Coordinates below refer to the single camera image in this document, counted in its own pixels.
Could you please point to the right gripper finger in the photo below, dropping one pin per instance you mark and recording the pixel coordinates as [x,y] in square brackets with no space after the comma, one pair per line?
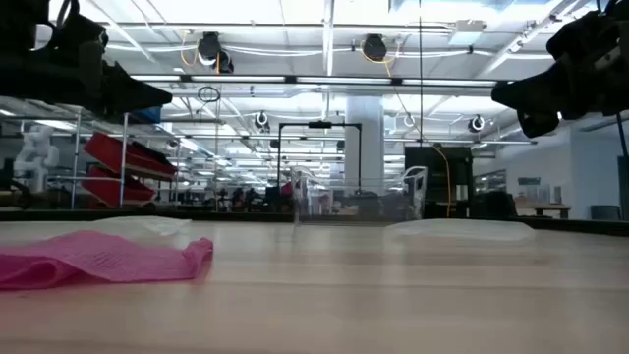
[531,93]
[538,123]

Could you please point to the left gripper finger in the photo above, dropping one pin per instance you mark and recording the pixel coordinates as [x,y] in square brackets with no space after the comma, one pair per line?
[128,96]

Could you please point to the clear plastic bag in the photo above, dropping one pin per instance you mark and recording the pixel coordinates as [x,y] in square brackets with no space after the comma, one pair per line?
[457,230]
[147,225]

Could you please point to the pink elastic bandage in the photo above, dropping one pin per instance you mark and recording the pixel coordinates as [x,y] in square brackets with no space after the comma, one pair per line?
[98,260]

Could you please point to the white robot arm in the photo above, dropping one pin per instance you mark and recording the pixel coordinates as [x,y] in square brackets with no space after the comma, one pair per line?
[37,157]

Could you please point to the blue storage bin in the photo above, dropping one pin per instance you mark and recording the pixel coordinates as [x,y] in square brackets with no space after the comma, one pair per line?
[147,116]

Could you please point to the metal shelf rack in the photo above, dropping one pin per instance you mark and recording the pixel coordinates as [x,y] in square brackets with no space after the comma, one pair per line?
[124,147]

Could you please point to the red storage bin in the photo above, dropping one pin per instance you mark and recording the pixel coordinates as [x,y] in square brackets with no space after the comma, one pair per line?
[108,189]
[113,152]

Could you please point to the thin slanted black pole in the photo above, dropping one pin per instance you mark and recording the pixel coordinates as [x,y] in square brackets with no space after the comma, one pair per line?
[622,133]

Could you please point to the wooden side table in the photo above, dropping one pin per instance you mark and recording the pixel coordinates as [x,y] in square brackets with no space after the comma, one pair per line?
[540,207]

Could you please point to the dark office chair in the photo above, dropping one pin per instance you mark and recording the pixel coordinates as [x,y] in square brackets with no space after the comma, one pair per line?
[605,212]

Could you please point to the thin vertical black pole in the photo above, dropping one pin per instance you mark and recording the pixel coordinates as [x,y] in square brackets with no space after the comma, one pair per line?
[420,74]

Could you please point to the black cabinet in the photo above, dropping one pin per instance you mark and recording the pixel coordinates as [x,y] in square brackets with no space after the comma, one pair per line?
[432,172]

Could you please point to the clear plastic bin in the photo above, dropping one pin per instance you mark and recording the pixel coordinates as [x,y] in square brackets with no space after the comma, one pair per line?
[417,187]

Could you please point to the white building column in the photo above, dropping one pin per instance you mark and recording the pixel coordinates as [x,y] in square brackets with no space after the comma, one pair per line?
[371,147]

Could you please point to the black gantry stand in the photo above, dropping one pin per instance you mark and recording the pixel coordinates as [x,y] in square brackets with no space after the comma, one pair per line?
[319,125]

